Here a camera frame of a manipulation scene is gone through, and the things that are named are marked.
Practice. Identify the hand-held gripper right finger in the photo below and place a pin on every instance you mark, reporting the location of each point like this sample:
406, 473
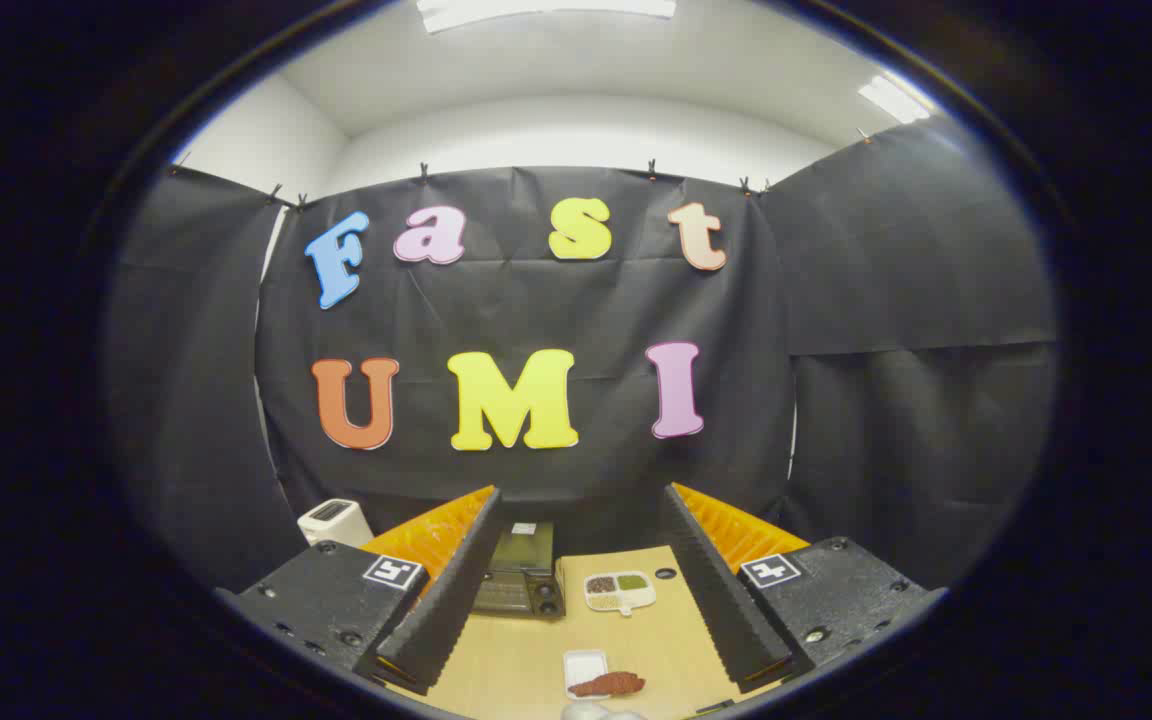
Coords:
711, 590

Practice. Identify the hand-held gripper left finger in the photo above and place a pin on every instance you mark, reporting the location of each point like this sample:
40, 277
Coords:
456, 590

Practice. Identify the black toaster oven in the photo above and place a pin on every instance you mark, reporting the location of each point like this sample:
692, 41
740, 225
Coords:
528, 582

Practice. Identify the red-brown meat steak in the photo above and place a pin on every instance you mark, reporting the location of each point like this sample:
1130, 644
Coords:
608, 685

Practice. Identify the white bread toaster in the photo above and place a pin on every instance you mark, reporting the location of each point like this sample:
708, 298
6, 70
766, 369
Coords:
334, 522

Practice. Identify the white divided dish with beans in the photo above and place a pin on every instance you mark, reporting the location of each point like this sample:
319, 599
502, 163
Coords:
618, 592

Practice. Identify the white rectangular tray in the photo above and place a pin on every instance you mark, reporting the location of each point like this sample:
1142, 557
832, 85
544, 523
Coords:
584, 662

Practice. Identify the small ceiling light panel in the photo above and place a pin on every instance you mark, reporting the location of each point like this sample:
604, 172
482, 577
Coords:
894, 98

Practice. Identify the long ceiling light panel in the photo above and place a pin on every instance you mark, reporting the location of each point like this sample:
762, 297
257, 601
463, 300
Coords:
536, 10

